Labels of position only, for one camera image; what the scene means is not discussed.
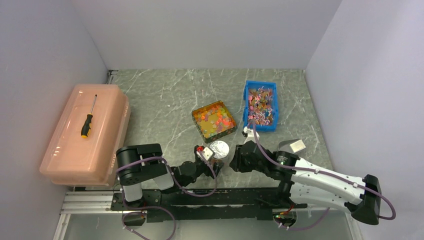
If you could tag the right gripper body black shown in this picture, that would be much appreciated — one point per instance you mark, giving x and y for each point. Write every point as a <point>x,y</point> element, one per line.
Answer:
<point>243,165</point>

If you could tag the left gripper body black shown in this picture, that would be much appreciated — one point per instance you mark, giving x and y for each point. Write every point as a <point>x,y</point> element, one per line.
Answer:
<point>202,168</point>

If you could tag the clear round lid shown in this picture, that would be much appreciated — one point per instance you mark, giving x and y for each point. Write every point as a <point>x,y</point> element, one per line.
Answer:
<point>220,149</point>

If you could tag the metal scoop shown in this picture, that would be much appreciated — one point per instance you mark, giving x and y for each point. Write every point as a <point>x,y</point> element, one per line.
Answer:
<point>293,146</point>

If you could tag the clear plastic cup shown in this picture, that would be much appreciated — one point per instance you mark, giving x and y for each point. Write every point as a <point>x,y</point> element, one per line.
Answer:
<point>220,162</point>

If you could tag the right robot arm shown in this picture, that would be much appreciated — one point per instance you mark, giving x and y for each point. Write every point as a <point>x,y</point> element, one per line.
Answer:
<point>302,182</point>

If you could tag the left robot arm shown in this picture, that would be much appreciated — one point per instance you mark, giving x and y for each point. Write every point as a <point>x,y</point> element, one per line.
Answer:
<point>139,163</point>

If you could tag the candy tin with gummies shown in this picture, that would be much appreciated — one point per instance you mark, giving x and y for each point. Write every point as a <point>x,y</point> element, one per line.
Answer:
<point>213,121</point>

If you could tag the blue bin of lollipops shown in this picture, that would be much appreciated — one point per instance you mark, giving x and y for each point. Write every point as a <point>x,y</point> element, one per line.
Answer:
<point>261,105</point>

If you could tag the pink plastic storage box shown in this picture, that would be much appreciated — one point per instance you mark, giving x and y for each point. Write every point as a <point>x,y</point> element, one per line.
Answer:
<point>71,160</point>

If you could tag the yellow black screwdriver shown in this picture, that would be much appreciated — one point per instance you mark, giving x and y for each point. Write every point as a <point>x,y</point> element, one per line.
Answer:
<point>86,128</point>

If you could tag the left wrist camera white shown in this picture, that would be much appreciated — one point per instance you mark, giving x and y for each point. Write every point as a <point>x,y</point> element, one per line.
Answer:
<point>204,153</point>

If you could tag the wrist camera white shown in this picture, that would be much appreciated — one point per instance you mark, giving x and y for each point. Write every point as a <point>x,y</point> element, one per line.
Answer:
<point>204,153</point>
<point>250,135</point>

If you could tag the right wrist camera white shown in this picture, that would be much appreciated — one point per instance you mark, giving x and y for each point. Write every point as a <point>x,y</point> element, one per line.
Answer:
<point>250,135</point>

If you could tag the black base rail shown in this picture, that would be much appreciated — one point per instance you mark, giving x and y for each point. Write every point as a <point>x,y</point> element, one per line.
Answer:
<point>260,203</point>

